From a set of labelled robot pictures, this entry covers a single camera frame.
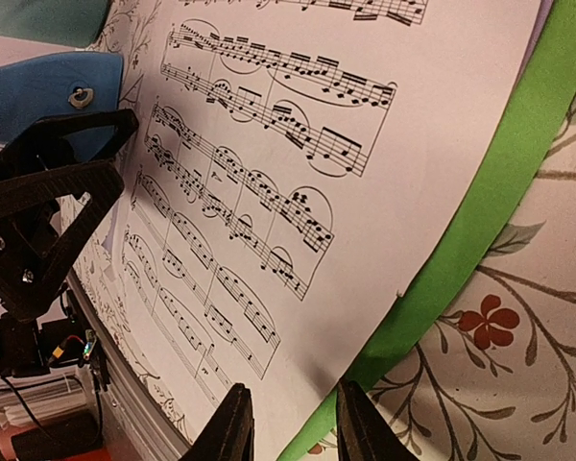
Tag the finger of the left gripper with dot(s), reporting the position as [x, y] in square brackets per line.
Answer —
[46, 218]
[65, 140]

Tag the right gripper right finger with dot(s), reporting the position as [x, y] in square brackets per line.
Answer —
[362, 433]

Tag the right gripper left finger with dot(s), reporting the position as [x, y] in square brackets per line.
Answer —
[229, 434]

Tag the blue metronome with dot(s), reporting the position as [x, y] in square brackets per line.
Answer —
[71, 83]

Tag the white sheet music page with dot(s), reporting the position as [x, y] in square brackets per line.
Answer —
[298, 162]

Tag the green paper sheet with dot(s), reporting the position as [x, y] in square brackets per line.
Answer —
[477, 361]

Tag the purple paper sheet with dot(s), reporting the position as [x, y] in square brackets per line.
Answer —
[542, 15]

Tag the teal cylinder cup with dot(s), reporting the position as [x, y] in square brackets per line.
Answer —
[68, 23]

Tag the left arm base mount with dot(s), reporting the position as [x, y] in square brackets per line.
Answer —
[34, 349]

